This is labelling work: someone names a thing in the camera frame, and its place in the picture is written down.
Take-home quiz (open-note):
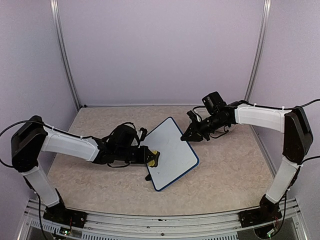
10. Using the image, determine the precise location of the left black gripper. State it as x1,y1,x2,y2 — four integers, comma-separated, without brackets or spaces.
116,145,156,165

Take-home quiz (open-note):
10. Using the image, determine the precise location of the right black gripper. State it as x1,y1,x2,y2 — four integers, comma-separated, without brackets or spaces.
181,113,227,142

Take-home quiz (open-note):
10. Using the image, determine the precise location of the yellow whiteboard eraser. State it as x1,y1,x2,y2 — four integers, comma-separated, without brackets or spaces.
147,150,160,168

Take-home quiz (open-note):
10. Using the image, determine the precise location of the blue-framed whiteboard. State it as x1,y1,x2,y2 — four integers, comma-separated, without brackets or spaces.
143,116,200,192

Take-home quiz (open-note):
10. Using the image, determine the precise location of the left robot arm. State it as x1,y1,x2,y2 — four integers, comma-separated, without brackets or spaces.
11,115,160,223

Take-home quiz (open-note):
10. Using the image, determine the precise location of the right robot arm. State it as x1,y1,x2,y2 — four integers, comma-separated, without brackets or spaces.
180,100,313,225

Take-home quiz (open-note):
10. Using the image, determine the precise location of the blue striped plate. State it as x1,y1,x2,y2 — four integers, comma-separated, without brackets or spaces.
223,124,236,133

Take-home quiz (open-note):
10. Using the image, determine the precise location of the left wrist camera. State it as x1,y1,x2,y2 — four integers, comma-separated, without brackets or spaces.
107,122,148,148

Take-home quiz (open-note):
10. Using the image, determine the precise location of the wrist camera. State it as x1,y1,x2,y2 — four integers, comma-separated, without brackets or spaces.
187,91,227,123
107,122,148,148

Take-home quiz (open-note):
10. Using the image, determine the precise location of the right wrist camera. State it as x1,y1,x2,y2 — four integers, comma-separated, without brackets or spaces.
187,91,227,123

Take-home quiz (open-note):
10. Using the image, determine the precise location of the back aluminium table rail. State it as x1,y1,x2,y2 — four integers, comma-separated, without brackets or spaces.
80,103,203,108

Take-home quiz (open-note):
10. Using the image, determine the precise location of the right side table rail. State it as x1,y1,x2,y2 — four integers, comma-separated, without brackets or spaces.
250,125,277,179

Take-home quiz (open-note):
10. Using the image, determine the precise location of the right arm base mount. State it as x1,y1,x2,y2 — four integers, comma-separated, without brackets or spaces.
238,207,282,228

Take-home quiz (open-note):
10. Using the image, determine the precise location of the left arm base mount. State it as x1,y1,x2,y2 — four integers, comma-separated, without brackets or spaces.
43,208,88,229

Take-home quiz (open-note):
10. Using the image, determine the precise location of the right aluminium frame post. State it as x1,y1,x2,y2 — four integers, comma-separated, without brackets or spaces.
244,0,272,101

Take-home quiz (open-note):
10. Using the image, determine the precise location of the aluminium frame post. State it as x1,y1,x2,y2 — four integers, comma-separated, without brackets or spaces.
244,0,272,101
50,0,82,111

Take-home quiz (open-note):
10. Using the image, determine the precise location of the left aluminium frame post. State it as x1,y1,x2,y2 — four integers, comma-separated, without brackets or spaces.
50,0,82,111

